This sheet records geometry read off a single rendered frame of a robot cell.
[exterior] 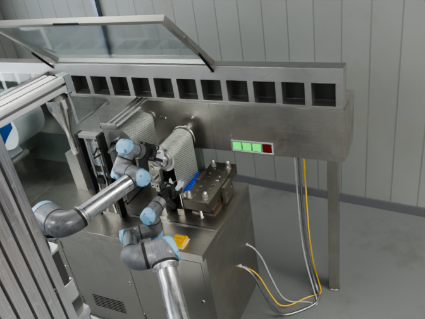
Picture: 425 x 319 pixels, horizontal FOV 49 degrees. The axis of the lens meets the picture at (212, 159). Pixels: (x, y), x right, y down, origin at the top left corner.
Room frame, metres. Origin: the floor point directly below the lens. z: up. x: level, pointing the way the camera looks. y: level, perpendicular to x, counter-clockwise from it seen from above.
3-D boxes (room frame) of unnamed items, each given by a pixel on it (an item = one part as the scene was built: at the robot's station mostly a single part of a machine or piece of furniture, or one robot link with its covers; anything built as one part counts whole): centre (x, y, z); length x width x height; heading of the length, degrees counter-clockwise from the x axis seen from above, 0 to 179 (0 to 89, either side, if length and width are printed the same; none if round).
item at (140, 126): (2.34, 0.32, 1.16); 0.39 x 0.23 x 0.51; 61
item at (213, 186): (2.22, 0.03, 1.00); 0.40 x 0.16 x 0.06; 151
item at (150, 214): (1.89, 0.35, 1.11); 0.11 x 0.08 x 0.09; 151
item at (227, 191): (2.19, -0.06, 0.96); 0.10 x 0.03 x 0.11; 151
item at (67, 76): (2.46, 0.74, 1.66); 0.07 x 0.07 x 0.10; 46
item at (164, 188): (2.03, 0.27, 1.12); 0.12 x 0.08 x 0.09; 151
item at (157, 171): (2.15, 0.32, 1.05); 0.06 x 0.05 x 0.31; 151
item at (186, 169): (2.24, 0.15, 1.11); 0.23 x 0.01 x 0.18; 151
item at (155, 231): (1.89, 0.36, 1.01); 0.11 x 0.08 x 0.11; 100
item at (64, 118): (2.61, 0.85, 1.18); 0.14 x 0.14 x 0.57
